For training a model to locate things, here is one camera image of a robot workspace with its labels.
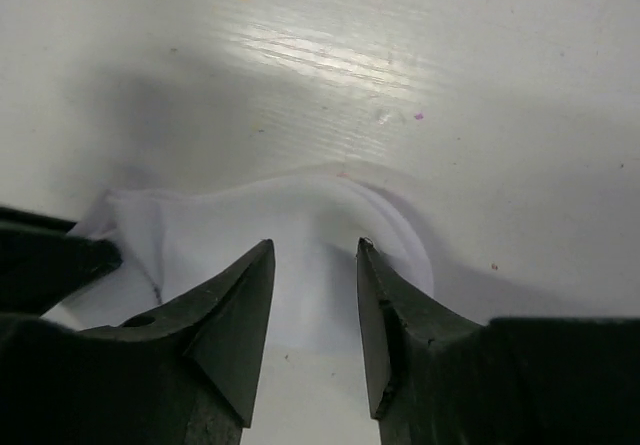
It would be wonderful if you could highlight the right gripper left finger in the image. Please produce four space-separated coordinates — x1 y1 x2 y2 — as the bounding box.
1 240 275 444

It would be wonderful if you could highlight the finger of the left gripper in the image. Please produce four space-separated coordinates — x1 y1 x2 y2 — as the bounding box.
1 207 122 316

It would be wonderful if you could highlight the white sock with black stripes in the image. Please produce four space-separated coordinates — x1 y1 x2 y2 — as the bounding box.
45 175 434 353

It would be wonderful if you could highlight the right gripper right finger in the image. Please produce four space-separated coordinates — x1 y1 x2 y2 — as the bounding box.
357 239 639 444

